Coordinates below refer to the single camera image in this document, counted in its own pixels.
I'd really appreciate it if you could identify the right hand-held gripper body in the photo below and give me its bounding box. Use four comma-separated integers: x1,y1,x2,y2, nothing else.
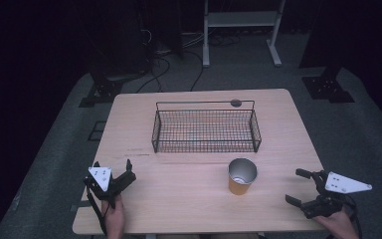
299,169,373,220

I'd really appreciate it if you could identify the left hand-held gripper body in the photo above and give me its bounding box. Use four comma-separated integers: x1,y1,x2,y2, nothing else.
83,165,137,210

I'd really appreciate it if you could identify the orange paper cup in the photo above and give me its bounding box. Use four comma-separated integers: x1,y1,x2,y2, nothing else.
227,157,259,196

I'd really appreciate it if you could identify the black wire basket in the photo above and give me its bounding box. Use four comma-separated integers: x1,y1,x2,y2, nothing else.
150,100,263,154

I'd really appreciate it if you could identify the person's right hand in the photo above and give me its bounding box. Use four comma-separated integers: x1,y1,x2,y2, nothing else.
312,207,360,239

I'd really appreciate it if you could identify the person's left hand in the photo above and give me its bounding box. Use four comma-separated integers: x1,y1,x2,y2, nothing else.
100,193,126,239

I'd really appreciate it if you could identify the black stand base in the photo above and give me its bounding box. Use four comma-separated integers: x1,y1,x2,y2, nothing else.
301,64,356,105
78,74,124,109

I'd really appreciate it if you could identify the dark cabinet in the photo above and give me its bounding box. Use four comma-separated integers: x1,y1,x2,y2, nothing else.
91,0,151,78

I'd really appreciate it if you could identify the white metal stand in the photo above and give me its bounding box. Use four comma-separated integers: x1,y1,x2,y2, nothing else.
202,0,287,69

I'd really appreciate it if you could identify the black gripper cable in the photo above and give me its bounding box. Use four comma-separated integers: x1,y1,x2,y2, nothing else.
85,185,109,236

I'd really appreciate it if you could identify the black floor cable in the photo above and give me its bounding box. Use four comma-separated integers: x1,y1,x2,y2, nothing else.
135,54,172,95
183,49,205,93

